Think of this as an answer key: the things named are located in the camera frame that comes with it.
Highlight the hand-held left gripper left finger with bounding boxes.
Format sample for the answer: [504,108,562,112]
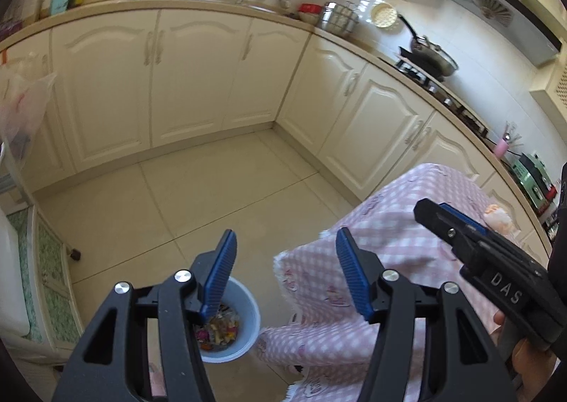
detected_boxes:
[52,229,237,402]

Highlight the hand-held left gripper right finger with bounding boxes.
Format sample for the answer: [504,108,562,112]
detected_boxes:
[335,228,517,402]

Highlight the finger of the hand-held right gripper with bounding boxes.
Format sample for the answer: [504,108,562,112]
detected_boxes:
[438,202,488,236]
[413,199,484,268]

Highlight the pale blue waste bin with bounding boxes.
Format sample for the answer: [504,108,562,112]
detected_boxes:
[192,277,260,364]

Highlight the person's right hand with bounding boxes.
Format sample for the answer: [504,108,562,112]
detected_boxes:
[493,311,559,385]

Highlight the clear bag of food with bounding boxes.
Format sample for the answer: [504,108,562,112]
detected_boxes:
[483,203,517,234]

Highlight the pink checkered tablecloth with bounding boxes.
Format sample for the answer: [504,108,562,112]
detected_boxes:
[257,163,539,402]

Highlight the pile of colourful wrappers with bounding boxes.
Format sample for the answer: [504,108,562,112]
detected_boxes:
[195,305,242,350]

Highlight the green countertop appliance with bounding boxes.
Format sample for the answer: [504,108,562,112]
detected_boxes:
[509,153,558,214]

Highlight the pink utensil cup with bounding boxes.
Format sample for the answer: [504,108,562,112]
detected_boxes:
[494,121,523,159]

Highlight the black gas stove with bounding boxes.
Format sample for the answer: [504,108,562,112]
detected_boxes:
[394,54,490,137]

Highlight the green patterned storage cabinet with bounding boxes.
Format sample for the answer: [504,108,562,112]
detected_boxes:
[0,202,85,358]

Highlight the cream base cabinet unit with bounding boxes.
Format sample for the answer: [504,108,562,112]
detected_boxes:
[0,0,550,243]

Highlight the cream round strainer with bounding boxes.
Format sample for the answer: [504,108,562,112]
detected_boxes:
[371,3,399,30]

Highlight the stacked steel pots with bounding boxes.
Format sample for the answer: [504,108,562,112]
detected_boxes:
[316,2,360,36]

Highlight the red food container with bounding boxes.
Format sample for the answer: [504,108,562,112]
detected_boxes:
[298,3,324,24]

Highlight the clear plastic bag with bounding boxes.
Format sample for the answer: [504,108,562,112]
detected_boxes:
[0,52,58,163]

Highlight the black-handled frying pan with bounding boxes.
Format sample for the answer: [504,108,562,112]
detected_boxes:
[397,14,459,78]

